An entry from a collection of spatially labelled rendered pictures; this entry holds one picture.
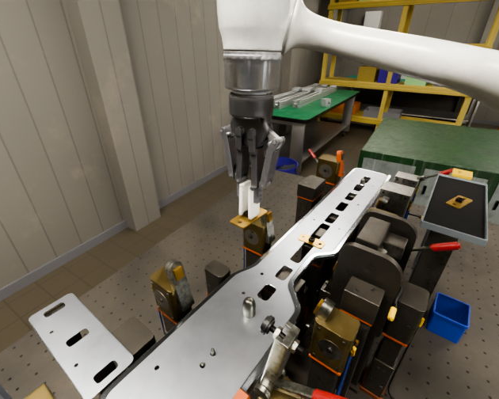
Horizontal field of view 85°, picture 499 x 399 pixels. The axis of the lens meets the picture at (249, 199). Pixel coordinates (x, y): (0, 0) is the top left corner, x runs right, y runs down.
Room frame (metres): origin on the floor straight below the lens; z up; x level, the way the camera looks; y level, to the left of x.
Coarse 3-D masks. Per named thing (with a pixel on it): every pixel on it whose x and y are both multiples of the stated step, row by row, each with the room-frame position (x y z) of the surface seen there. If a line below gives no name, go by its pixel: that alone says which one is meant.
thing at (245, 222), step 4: (260, 208) 0.50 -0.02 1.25; (244, 212) 0.47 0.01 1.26; (260, 212) 0.48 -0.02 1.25; (264, 212) 0.48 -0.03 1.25; (236, 216) 0.47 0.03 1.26; (240, 216) 0.47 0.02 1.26; (244, 216) 0.47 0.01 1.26; (256, 216) 0.47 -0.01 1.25; (260, 216) 0.47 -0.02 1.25; (232, 220) 0.45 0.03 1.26; (236, 220) 0.45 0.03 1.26; (240, 220) 0.45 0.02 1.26; (244, 220) 0.45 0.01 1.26; (248, 220) 0.45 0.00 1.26; (252, 220) 0.45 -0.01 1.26; (236, 224) 0.44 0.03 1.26; (240, 224) 0.44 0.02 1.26; (244, 224) 0.44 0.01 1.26; (248, 224) 0.44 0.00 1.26
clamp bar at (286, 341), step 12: (264, 324) 0.25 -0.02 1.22; (288, 324) 0.25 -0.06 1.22; (276, 336) 0.23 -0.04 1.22; (288, 336) 0.23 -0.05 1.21; (276, 348) 0.22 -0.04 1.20; (288, 348) 0.21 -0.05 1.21; (300, 348) 0.22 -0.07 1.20; (276, 360) 0.22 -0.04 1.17; (264, 372) 0.23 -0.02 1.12; (276, 372) 0.22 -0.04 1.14; (264, 384) 0.23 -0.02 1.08
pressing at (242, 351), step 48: (336, 192) 1.04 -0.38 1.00; (288, 240) 0.71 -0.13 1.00; (336, 240) 0.71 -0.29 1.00; (240, 288) 0.51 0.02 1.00; (288, 288) 0.50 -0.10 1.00; (192, 336) 0.37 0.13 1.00; (240, 336) 0.37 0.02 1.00; (144, 384) 0.27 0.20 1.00; (192, 384) 0.27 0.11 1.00; (240, 384) 0.27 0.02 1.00
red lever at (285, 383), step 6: (282, 378) 0.24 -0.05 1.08; (276, 384) 0.23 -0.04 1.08; (282, 384) 0.23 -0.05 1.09; (288, 384) 0.23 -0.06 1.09; (294, 384) 0.23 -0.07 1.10; (282, 390) 0.22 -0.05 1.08; (288, 390) 0.22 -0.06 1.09; (294, 390) 0.22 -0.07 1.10; (300, 390) 0.21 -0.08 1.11; (306, 390) 0.21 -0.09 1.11; (312, 390) 0.21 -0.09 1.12; (318, 390) 0.20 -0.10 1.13; (294, 396) 0.21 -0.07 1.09; (300, 396) 0.21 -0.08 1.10; (306, 396) 0.20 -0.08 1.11; (312, 396) 0.20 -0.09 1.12; (318, 396) 0.20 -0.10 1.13; (324, 396) 0.19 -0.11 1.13; (330, 396) 0.19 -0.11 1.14; (336, 396) 0.19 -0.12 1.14
